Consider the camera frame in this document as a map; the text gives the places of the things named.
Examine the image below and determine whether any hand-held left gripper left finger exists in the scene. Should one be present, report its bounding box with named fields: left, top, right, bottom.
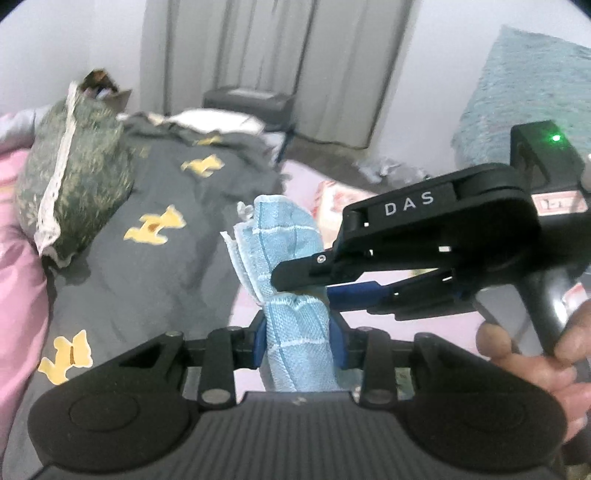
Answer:
left=119, top=322, right=269, bottom=408

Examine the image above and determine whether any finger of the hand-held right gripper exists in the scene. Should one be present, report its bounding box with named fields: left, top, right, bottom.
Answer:
left=271, top=249, right=455, bottom=294
left=325, top=270, right=462, bottom=315

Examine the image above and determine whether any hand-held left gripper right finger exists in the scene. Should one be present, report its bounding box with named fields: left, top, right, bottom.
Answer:
left=329, top=316, right=468, bottom=409

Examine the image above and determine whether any blue checked towel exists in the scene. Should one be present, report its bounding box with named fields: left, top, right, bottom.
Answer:
left=221, top=195, right=352, bottom=393

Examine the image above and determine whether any person's right hand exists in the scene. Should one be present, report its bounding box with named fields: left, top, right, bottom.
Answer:
left=475, top=307, right=591, bottom=444

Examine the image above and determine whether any peach wet wipes pack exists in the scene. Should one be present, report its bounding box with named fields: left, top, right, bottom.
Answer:
left=311, top=180, right=370, bottom=250

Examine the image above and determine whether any grey blanket with yellow prints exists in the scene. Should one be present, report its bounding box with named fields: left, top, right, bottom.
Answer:
left=9, top=110, right=284, bottom=480

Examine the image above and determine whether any white crumpled plastic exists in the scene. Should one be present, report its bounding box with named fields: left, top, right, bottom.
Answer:
left=353, top=157, right=428, bottom=182

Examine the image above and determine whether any teal floral cloth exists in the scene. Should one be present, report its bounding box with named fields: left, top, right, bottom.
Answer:
left=451, top=25, right=591, bottom=171

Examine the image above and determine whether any dark grey box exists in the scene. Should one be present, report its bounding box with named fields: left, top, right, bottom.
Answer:
left=203, top=85, right=296, bottom=136

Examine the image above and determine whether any white cloth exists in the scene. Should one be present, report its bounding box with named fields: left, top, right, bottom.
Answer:
left=164, top=108, right=265, bottom=136

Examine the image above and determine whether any grey curtain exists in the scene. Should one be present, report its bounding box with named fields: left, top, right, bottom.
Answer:
left=141, top=0, right=315, bottom=116
left=295, top=0, right=416, bottom=149

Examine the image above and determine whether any green patterned pillow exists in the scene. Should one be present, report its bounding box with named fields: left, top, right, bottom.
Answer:
left=14, top=80, right=136, bottom=268

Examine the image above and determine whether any pink blanket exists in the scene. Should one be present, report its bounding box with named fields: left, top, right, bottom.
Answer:
left=0, top=148, right=51, bottom=425

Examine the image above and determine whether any brown patterned object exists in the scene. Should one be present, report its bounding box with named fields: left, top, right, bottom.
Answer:
left=81, top=68, right=132, bottom=112

